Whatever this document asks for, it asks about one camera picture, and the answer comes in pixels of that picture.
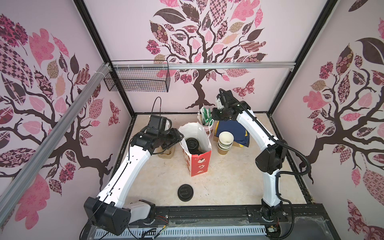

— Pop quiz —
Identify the black coffee cup lid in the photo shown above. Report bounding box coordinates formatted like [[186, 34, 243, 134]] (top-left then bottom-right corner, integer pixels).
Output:
[[178, 184, 194, 202], [196, 146, 209, 155], [186, 138, 200, 152]]

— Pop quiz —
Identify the red white paper gift bag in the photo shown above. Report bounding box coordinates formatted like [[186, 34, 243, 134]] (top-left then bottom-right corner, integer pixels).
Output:
[[178, 123, 212, 177]]

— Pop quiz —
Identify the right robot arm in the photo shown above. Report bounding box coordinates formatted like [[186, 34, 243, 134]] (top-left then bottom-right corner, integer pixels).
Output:
[[212, 89, 287, 211]]

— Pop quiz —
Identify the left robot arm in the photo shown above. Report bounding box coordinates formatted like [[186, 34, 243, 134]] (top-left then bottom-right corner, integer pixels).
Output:
[[84, 115, 184, 236]]

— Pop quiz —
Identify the brown cardboard cup carrier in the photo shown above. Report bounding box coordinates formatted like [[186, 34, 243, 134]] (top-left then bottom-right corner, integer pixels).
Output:
[[156, 143, 175, 159]]

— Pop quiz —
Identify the pink cup of straws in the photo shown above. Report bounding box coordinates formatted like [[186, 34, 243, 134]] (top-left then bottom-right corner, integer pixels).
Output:
[[198, 107, 215, 137]]

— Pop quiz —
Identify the blue napkin stack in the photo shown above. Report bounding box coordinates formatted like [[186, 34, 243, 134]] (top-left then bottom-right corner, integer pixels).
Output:
[[215, 120, 250, 148]]

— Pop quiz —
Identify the stack of green paper cups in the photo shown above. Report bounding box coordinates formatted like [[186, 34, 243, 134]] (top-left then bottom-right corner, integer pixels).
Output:
[[218, 132, 234, 155]]

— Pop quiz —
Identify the aluminium crossbar back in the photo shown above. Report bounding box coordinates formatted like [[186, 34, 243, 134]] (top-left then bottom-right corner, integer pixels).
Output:
[[113, 61, 296, 70]]

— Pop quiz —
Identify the aluminium bar left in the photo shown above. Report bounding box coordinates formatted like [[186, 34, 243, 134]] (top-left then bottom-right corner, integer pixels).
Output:
[[1, 63, 112, 224]]

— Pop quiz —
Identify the black corrugated cable hose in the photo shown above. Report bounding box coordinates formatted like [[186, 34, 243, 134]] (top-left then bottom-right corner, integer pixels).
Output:
[[218, 88, 312, 211]]

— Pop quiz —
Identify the black wire basket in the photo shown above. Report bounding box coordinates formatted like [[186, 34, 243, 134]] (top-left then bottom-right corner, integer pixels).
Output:
[[104, 60, 171, 93]]

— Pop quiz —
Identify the white slotted cable duct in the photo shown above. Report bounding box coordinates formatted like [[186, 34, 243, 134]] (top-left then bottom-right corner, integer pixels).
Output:
[[92, 226, 267, 240]]

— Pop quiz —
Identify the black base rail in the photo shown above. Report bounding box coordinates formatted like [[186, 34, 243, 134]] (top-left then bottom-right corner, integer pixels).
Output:
[[79, 204, 340, 240]]

